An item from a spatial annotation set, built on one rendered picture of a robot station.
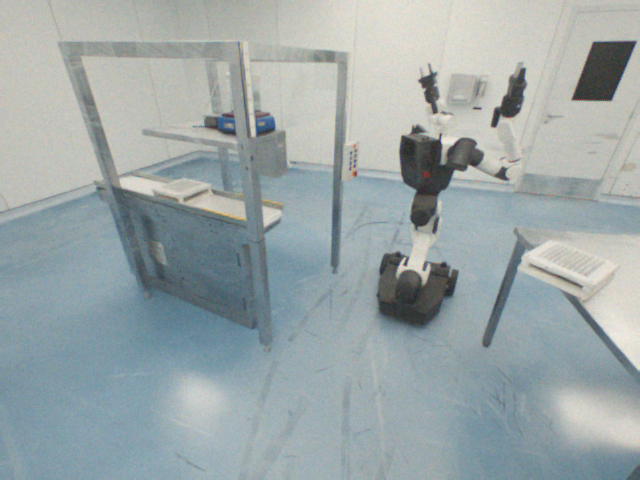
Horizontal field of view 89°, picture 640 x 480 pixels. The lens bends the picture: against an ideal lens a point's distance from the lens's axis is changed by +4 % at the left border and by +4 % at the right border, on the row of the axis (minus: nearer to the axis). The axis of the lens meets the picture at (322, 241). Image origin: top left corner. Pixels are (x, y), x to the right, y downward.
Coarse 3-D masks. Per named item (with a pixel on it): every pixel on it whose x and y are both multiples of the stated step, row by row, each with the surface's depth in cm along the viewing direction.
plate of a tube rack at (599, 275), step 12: (552, 240) 142; (528, 252) 133; (540, 252) 133; (540, 264) 126; (552, 264) 125; (612, 264) 125; (564, 276) 120; (576, 276) 118; (588, 276) 118; (600, 276) 118
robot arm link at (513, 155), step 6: (504, 144) 164; (510, 144) 162; (516, 144) 162; (510, 150) 164; (516, 150) 163; (510, 156) 166; (516, 156) 165; (510, 162) 168; (516, 162) 166; (522, 162) 169
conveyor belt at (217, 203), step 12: (120, 180) 228; (132, 180) 228; (144, 180) 229; (144, 192) 208; (192, 204) 192; (204, 204) 192; (216, 204) 192; (228, 204) 192; (240, 204) 193; (240, 216) 177; (264, 216) 178; (276, 216) 182; (264, 228) 174
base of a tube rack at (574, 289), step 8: (520, 264) 133; (528, 272) 131; (536, 272) 128; (544, 272) 128; (552, 272) 128; (544, 280) 126; (552, 280) 124; (560, 280) 123; (608, 280) 125; (560, 288) 122; (568, 288) 120; (576, 288) 119; (600, 288) 122; (584, 296) 117
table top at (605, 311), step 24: (528, 240) 157; (576, 240) 158; (600, 240) 158; (624, 240) 159; (624, 264) 139; (624, 288) 124; (600, 312) 112; (624, 312) 112; (600, 336) 105; (624, 336) 102; (624, 360) 95
